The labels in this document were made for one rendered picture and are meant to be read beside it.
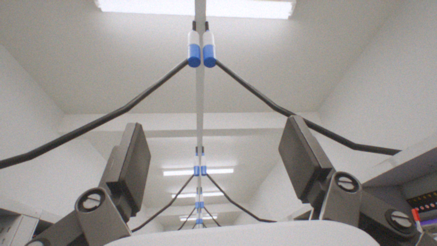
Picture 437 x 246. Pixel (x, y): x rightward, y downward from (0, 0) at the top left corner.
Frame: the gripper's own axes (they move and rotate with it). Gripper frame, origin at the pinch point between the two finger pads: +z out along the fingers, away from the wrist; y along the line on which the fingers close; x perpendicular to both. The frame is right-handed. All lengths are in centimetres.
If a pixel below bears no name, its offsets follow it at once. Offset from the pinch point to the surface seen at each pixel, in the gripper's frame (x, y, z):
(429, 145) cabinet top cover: -34, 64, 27
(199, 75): -60, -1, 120
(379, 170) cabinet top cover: -53, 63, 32
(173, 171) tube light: -288, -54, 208
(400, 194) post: -70, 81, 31
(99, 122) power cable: -38, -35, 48
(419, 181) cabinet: -61, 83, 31
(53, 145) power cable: -40, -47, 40
